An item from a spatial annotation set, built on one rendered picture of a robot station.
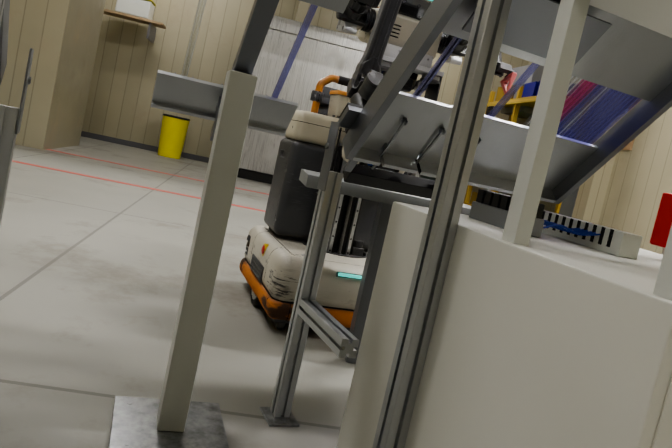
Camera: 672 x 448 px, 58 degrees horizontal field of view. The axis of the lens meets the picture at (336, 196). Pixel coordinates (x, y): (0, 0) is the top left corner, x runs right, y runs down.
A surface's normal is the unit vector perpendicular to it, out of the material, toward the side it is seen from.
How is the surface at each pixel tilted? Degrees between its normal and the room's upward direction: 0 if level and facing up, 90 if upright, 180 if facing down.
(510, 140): 134
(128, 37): 90
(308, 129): 90
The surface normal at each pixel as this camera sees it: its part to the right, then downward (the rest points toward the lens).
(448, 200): 0.38, 0.16
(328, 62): 0.14, 0.11
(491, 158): 0.13, 0.79
